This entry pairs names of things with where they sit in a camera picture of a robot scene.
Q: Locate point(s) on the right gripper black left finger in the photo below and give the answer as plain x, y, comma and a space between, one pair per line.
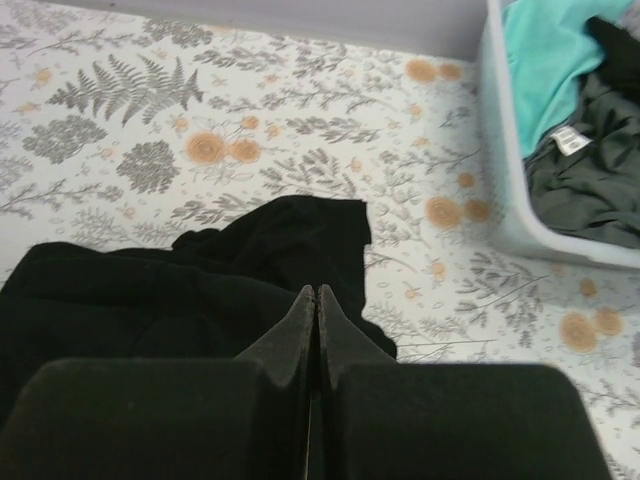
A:
241, 418

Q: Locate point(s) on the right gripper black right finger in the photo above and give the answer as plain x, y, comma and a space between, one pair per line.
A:
383, 419

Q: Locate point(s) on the black t-shirt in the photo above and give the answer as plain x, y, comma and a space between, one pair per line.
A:
210, 295

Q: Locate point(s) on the white plastic laundry basket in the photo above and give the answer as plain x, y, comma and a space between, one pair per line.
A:
515, 229

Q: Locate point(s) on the floral patterned table mat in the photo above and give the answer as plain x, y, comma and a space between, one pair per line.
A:
124, 131

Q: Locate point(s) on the grey t-shirt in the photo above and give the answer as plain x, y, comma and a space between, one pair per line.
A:
591, 192

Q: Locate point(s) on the teal t-shirt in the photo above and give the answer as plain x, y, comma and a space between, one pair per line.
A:
548, 48

